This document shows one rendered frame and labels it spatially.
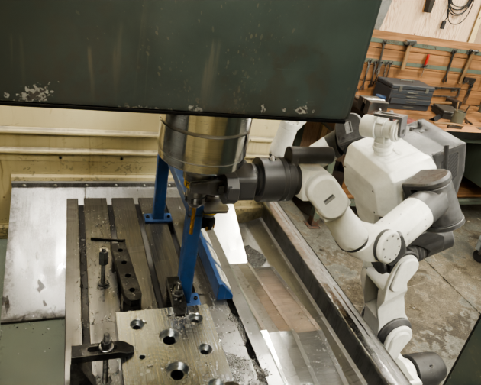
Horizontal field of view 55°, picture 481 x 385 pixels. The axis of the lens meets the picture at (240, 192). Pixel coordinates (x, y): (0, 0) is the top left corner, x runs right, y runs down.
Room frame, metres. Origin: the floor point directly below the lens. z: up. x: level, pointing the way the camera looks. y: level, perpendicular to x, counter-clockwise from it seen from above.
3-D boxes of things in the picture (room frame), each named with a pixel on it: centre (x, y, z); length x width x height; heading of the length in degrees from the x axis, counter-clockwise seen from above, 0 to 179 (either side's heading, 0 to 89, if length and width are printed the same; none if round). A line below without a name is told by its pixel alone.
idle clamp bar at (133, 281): (1.02, 0.28, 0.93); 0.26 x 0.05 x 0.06; 28
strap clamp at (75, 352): (0.69, 0.23, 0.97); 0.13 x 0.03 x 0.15; 113
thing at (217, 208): (1.02, 0.06, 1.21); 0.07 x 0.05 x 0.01; 113
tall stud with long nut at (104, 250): (1.01, 0.34, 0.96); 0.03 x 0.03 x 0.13
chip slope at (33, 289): (1.37, 0.33, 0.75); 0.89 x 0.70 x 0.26; 113
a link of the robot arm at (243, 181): (0.80, -0.01, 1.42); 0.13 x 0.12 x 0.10; 23
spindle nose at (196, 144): (0.76, 0.08, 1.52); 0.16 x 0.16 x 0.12
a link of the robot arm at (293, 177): (0.86, -0.11, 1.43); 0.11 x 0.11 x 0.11; 23
